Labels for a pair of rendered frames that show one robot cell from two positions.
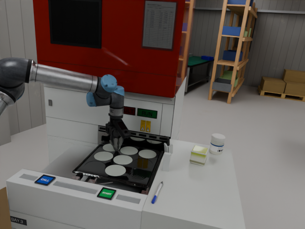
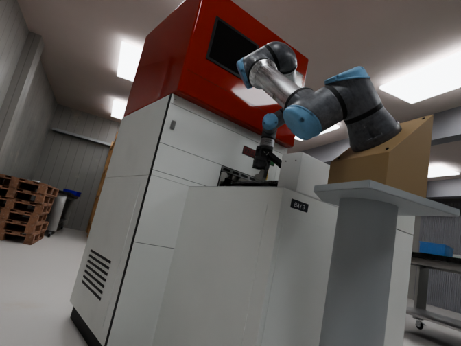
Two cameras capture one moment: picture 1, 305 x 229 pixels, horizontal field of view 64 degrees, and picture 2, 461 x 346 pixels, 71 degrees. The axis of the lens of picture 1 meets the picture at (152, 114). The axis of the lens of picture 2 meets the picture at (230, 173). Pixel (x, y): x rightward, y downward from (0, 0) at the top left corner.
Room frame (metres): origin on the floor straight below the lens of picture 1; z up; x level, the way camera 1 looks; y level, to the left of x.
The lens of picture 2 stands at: (0.23, 1.49, 0.62)
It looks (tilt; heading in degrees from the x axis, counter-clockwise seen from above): 11 degrees up; 313
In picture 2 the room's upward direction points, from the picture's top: 12 degrees clockwise
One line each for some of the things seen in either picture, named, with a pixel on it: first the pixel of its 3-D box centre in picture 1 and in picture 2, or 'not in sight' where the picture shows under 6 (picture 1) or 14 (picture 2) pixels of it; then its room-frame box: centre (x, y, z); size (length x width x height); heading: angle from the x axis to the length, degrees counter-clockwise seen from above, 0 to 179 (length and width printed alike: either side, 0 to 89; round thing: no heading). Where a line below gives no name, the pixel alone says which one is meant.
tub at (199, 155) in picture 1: (199, 155); not in sight; (1.06, -0.24, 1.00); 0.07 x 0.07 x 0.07; 70
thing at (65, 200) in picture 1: (76, 202); (334, 190); (0.79, 0.27, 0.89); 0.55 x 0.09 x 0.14; 79
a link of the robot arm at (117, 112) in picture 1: (115, 111); (267, 143); (1.23, 0.19, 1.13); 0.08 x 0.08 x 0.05
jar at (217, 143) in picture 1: (217, 144); not in sight; (1.18, -0.36, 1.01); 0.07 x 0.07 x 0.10
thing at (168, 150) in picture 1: (167, 155); not in sight; (0.98, -0.08, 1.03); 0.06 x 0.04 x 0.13; 169
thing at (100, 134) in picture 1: (131, 143); (250, 190); (1.34, 0.11, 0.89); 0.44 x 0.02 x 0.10; 79
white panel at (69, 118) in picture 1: (105, 118); (229, 159); (1.39, 0.28, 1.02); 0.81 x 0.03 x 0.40; 79
